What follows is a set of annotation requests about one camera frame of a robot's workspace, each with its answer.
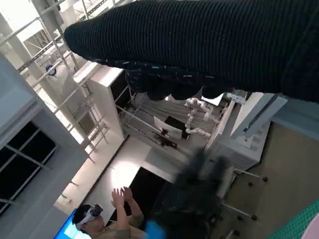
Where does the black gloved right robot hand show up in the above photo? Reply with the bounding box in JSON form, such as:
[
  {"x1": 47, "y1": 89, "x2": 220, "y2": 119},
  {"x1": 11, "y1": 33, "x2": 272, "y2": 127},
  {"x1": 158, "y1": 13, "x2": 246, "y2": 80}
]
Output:
[{"x1": 63, "y1": 0, "x2": 319, "y2": 103}]

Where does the black left robot hand blue tape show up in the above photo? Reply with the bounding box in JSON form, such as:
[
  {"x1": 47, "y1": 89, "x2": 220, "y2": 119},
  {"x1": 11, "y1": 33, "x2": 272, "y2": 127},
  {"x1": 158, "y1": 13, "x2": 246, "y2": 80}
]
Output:
[{"x1": 144, "y1": 147, "x2": 229, "y2": 239}]

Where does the pink bowl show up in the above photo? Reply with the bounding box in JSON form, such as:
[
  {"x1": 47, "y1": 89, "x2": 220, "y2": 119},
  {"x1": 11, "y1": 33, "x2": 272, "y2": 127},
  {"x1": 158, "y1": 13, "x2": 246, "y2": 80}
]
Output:
[{"x1": 302, "y1": 213, "x2": 319, "y2": 239}]

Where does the large black screen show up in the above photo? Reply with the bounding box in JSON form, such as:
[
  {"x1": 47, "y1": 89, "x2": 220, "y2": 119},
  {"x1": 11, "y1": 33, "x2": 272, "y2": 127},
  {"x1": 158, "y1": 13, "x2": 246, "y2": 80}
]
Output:
[{"x1": 129, "y1": 166, "x2": 175, "y2": 220}]

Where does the person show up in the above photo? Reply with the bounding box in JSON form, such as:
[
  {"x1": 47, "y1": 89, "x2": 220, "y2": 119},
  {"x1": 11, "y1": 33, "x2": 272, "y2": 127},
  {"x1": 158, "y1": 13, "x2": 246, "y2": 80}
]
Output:
[{"x1": 72, "y1": 186, "x2": 152, "y2": 239}]

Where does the white humanoid robot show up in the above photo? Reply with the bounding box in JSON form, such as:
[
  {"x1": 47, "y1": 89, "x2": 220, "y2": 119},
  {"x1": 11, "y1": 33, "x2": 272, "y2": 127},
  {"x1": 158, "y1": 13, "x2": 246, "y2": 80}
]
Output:
[{"x1": 183, "y1": 98, "x2": 221, "y2": 138}]

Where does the black desktop monitor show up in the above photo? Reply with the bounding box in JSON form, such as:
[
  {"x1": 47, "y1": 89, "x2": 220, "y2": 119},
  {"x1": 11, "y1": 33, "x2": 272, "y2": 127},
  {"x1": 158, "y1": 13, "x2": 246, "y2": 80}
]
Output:
[{"x1": 164, "y1": 115, "x2": 191, "y2": 140}]

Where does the white VR headset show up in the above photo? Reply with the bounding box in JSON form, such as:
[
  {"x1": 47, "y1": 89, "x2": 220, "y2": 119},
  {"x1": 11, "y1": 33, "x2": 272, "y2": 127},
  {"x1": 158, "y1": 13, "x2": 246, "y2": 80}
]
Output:
[{"x1": 74, "y1": 203, "x2": 105, "y2": 229}]

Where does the green cutting mat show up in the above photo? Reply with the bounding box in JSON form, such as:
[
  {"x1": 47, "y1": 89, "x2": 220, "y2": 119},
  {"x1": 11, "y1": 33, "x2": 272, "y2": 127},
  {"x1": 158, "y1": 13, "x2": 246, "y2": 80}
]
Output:
[{"x1": 270, "y1": 196, "x2": 319, "y2": 239}]

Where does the white tall shelf cabinet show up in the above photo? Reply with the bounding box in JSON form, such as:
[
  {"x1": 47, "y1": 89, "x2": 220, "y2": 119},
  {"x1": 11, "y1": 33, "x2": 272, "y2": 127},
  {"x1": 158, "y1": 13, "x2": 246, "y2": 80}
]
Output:
[{"x1": 73, "y1": 61, "x2": 132, "y2": 141}]

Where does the blue monitor screen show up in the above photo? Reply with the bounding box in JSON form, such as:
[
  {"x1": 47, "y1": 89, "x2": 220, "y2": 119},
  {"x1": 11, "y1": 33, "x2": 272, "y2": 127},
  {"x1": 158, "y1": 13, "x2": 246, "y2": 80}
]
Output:
[{"x1": 53, "y1": 208, "x2": 84, "y2": 239}]

